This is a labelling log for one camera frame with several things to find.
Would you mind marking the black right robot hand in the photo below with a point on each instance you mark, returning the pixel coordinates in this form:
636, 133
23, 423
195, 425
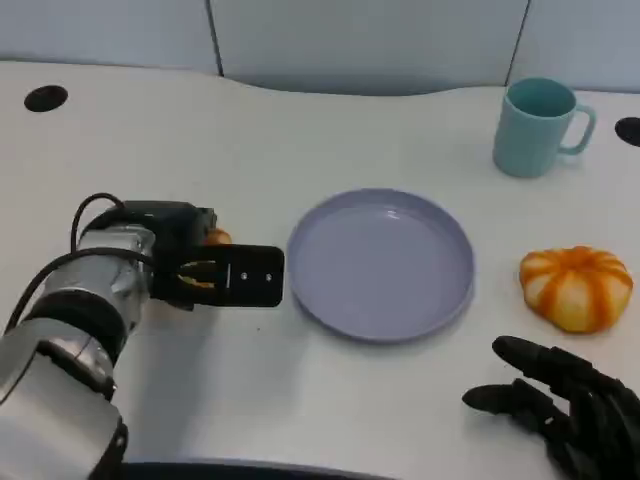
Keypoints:
595, 420

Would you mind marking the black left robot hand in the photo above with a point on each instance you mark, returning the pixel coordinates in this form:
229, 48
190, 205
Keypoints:
170, 220

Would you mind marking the orange and white bread roll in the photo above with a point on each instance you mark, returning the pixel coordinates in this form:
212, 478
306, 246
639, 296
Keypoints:
575, 290
218, 237

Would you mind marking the grey partition panel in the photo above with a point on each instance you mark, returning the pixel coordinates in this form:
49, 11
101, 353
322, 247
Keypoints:
585, 40
365, 40
100, 30

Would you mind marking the lilac plate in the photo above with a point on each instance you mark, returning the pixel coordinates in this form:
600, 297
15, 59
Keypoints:
380, 270

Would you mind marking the pale green mug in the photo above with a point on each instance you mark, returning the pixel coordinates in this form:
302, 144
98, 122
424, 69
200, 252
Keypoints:
527, 140

